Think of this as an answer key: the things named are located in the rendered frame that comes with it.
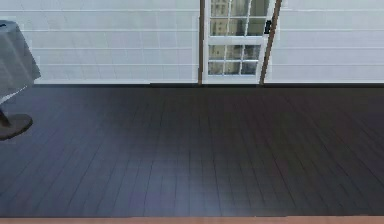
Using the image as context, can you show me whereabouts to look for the white glazed room door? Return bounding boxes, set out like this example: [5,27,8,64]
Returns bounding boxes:
[198,0,283,86]

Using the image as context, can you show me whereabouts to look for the table with grey cloth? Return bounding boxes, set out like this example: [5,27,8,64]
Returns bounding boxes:
[0,20,42,141]

